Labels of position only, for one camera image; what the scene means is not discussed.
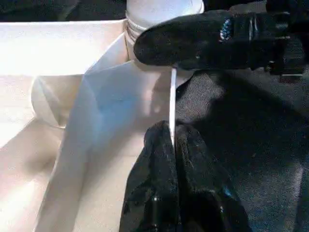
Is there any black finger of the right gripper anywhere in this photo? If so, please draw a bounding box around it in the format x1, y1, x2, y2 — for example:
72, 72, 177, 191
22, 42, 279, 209
133, 11, 253, 72

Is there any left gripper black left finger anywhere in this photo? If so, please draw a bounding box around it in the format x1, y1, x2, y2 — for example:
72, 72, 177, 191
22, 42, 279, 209
118, 120, 181, 232

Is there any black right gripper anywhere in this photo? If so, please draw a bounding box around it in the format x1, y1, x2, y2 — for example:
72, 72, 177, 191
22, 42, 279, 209
231, 0, 309, 78

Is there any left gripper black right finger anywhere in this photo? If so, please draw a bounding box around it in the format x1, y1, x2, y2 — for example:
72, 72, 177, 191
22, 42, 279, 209
174, 123, 252, 232

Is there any white plastic table leg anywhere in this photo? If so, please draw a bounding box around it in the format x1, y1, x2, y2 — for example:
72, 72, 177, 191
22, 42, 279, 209
124, 0, 205, 45

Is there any white plastic stool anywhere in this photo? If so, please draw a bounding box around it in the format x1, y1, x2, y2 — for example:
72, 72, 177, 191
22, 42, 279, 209
0, 19, 194, 232

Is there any black glossy mat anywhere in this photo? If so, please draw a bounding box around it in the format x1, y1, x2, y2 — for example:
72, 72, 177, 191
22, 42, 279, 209
0, 0, 309, 232

